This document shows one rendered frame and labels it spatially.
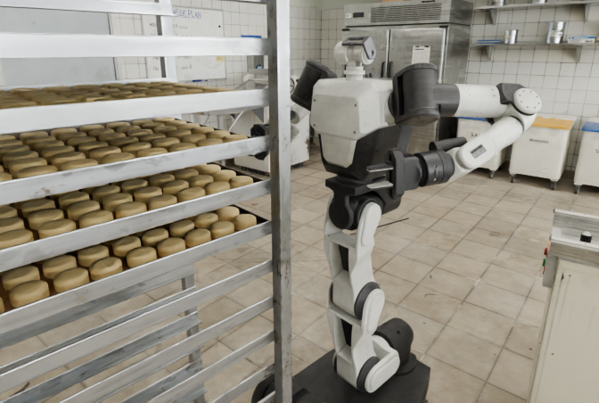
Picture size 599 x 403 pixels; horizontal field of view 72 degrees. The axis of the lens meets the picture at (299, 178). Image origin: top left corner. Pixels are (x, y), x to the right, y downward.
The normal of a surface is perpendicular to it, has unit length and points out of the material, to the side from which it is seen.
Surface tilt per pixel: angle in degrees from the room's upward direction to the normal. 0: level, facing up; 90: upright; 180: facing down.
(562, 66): 90
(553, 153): 92
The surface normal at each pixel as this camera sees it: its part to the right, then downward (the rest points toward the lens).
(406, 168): 0.28, 0.28
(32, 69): 0.78, 0.18
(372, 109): -0.04, 0.22
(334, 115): -0.73, 0.20
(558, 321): -0.54, 0.25
